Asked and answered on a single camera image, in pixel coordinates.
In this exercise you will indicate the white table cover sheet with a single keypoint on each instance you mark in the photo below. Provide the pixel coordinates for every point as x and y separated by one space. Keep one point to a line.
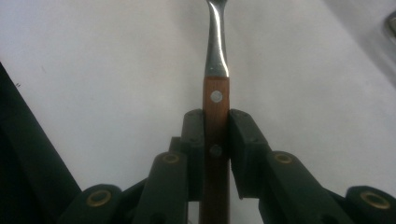
109 62

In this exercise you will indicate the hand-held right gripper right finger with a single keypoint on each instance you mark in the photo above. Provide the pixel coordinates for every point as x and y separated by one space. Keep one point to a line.
247 155

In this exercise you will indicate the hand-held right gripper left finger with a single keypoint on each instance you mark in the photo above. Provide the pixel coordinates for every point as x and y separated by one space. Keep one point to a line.
194 155

